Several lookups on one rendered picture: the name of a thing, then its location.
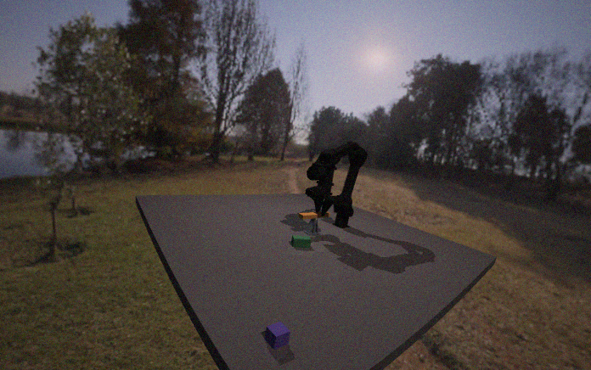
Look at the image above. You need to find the green rectangular block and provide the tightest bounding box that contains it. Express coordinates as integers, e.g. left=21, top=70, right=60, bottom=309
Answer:
left=291, top=235, right=312, bottom=248

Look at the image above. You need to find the purple cube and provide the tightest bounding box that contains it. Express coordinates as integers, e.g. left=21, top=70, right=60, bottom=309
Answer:
left=265, top=322, right=290, bottom=350

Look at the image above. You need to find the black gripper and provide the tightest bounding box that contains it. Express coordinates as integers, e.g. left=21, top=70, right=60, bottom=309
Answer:
left=312, top=180, right=343, bottom=216

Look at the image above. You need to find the orange bar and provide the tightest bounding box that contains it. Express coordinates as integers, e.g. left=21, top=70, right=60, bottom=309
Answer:
left=298, top=211, right=330, bottom=220

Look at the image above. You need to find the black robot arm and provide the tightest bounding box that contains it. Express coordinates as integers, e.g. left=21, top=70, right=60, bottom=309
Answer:
left=307, top=142, right=368, bottom=228

